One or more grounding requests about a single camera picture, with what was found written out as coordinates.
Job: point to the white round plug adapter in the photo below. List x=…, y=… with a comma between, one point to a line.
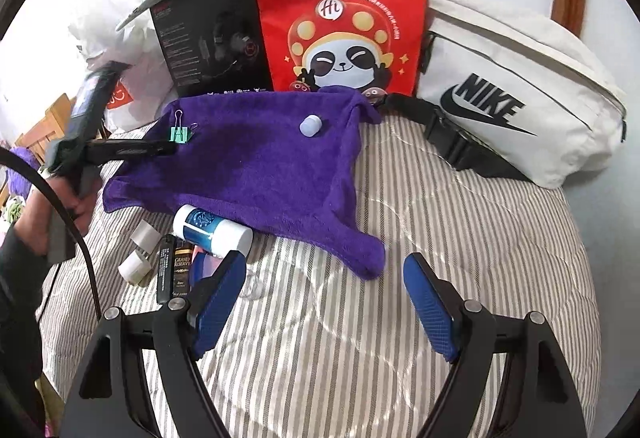
x=134, y=268

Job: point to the person's left hand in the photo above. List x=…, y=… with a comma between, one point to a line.
x=33, y=227

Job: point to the purple towel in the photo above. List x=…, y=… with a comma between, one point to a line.
x=249, y=163

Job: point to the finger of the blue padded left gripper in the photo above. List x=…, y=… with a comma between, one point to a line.
x=87, y=114
x=103, y=151

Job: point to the black gold lipstick box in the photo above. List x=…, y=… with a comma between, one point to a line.
x=181, y=267

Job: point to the white Nike waist bag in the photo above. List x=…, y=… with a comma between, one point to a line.
x=509, y=93

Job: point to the white square charger plug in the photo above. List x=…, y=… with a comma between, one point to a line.
x=145, y=237

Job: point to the small white night light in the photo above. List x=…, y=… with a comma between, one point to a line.
x=310, y=126

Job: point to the black lighter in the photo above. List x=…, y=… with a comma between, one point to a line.
x=164, y=275

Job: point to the black headset box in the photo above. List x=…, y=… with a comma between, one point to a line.
x=210, y=46

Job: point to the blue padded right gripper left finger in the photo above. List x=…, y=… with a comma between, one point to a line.
x=211, y=301

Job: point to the red panda paper bag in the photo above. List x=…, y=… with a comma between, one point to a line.
x=369, y=45

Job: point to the clear plastic cap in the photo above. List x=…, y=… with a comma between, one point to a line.
x=254, y=288

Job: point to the wooden furniture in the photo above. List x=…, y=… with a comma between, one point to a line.
x=50, y=127

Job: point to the green binder clip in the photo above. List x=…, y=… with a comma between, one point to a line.
x=179, y=132

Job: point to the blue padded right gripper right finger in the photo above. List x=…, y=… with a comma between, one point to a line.
x=438, y=305

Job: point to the blue white cylinder bottle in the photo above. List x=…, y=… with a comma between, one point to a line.
x=216, y=235

